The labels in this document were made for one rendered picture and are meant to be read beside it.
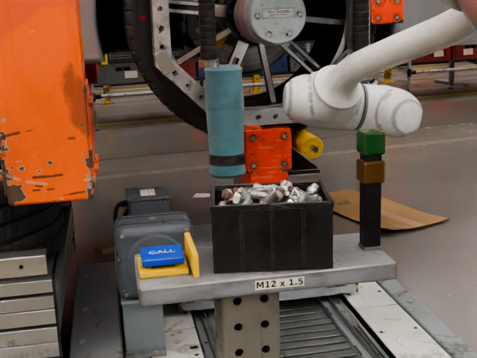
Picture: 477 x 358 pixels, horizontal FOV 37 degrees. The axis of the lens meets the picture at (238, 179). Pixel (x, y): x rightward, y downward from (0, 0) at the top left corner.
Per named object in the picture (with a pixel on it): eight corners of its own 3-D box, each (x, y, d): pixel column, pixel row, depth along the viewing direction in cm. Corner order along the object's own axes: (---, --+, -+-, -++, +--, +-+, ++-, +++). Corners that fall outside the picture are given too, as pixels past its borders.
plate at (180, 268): (183, 258, 124) (183, 252, 124) (189, 274, 117) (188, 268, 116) (137, 262, 123) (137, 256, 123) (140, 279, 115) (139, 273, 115)
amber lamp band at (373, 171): (377, 177, 125) (377, 155, 125) (385, 183, 122) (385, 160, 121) (355, 180, 125) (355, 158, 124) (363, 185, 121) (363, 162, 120)
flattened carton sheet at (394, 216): (362, 193, 331) (362, 185, 330) (449, 221, 284) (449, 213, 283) (308, 203, 317) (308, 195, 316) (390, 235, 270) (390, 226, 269)
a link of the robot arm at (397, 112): (405, 86, 160) (351, 79, 157) (436, 94, 145) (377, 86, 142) (396, 133, 162) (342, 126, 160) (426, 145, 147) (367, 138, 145)
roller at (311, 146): (296, 139, 210) (295, 120, 208) (326, 160, 181) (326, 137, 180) (277, 140, 209) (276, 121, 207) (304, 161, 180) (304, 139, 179)
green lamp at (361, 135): (377, 150, 124) (377, 128, 123) (386, 155, 120) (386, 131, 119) (355, 152, 124) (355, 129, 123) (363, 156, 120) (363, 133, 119)
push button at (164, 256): (180, 255, 124) (179, 243, 123) (185, 269, 117) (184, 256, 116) (140, 259, 122) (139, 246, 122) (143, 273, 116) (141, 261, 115)
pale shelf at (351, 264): (362, 246, 135) (362, 231, 134) (397, 279, 119) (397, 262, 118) (135, 269, 128) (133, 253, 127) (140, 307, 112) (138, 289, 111)
